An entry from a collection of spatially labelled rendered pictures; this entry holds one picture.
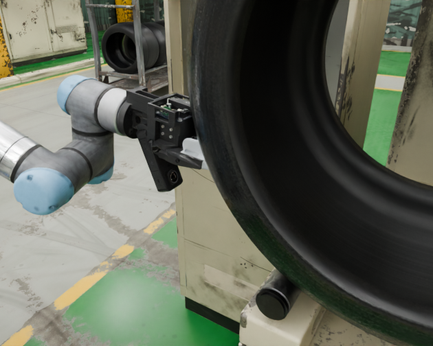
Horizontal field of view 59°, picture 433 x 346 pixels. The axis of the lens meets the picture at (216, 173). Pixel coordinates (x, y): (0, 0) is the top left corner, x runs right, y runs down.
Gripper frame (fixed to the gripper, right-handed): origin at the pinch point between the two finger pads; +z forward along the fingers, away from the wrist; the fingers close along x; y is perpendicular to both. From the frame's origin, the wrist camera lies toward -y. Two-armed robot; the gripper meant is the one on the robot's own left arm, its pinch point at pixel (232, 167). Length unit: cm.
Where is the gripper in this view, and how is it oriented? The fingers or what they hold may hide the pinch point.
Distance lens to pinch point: 57.6
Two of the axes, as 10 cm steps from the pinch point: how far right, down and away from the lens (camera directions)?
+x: 5.3, -3.8, 7.5
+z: 8.4, 3.5, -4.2
